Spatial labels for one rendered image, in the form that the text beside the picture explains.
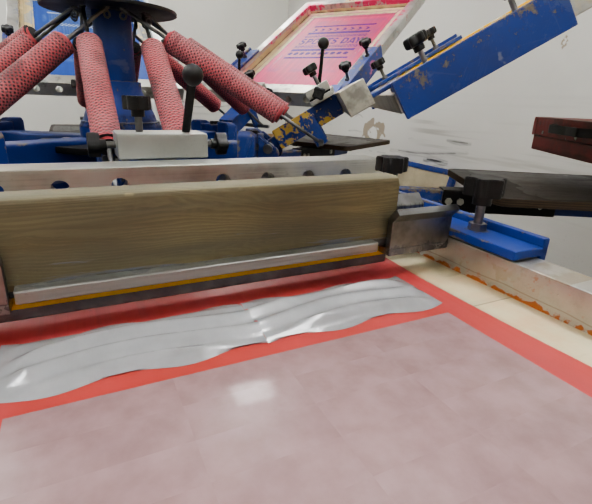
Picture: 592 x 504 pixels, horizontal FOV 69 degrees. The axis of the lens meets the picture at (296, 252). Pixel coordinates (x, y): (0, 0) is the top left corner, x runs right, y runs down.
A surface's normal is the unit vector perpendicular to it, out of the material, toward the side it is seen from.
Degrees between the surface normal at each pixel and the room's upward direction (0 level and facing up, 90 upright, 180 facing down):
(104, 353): 30
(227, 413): 0
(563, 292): 90
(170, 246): 90
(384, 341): 0
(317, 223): 90
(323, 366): 0
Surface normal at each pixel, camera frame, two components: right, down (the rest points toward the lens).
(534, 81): -0.90, 0.12
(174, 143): 0.44, 0.32
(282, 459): 0.04, -0.94
